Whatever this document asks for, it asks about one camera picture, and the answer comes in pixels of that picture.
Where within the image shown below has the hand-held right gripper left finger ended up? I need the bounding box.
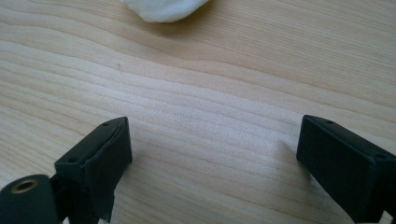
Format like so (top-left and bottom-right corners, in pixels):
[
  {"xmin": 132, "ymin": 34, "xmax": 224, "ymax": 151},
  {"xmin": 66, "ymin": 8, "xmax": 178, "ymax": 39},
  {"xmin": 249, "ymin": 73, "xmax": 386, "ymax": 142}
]
[{"xmin": 50, "ymin": 116, "xmax": 134, "ymax": 224}]

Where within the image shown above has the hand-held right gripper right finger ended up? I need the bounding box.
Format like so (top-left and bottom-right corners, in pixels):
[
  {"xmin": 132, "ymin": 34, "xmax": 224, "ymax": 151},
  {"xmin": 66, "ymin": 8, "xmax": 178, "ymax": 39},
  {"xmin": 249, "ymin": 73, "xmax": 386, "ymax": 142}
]
[{"xmin": 295, "ymin": 114, "xmax": 396, "ymax": 224}]

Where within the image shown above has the white knitted cloth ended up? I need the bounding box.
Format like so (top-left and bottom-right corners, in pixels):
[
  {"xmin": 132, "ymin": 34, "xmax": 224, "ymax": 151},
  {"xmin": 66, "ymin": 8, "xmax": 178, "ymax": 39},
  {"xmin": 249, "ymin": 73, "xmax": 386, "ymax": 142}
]
[{"xmin": 120, "ymin": 0, "xmax": 210, "ymax": 23}]

